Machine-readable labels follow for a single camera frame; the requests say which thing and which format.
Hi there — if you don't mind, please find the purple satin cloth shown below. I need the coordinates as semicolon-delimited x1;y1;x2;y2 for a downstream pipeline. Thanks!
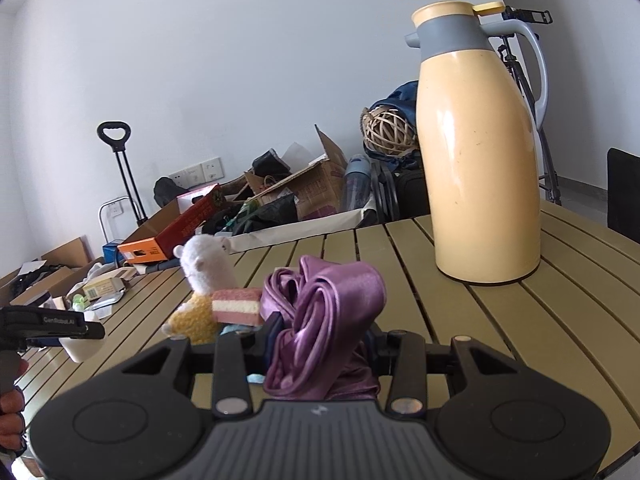
260;255;386;401

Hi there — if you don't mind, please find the person's left hand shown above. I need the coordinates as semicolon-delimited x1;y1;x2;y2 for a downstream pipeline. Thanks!
0;384;26;457

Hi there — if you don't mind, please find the pink white sponge cake toy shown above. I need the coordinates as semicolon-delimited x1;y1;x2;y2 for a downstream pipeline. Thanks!
212;288;262;326

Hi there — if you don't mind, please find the light blue plush toy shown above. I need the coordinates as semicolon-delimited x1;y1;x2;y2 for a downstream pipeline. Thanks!
219;323;266;386

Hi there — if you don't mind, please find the large open cardboard box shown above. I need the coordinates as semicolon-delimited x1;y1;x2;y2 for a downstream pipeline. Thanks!
1;238;103;307

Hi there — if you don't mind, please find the small yellow paper box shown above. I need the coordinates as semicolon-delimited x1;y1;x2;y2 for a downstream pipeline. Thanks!
82;276;126;301

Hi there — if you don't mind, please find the white yellow alpaca plush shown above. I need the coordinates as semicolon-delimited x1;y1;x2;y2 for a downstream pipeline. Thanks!
162;234;239;344

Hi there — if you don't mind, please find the orange cardboard box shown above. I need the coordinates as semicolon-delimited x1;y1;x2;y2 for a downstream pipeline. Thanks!
117;183;230;264

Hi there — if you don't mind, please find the brown cardboard box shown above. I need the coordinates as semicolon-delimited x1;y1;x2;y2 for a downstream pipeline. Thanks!
244;126;347;220

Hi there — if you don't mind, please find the grey blue water bottle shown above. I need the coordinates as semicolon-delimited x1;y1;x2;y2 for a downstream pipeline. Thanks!
341;154;371;211

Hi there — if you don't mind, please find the dark blue fabric bag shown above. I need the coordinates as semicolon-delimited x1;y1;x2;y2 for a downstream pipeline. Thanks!
369;79;420;162

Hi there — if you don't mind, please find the khaki folding camping table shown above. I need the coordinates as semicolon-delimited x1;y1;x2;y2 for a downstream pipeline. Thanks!
8;200;640;476

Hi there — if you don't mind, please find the woven rattan ball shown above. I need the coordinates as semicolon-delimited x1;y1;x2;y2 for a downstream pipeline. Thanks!
360;105;419;158

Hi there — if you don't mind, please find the yellow thermos jug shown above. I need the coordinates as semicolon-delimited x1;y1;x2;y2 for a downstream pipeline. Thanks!
406;1;549;284

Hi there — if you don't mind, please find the white wall socket strip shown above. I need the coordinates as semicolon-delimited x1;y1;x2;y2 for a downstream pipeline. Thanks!
169;157;224;188

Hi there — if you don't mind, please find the black trolley handle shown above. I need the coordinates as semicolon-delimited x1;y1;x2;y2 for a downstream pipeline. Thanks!
96;120;148;226

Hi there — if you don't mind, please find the black camera tripod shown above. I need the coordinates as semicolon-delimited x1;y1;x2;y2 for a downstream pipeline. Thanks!
498;6;562;206

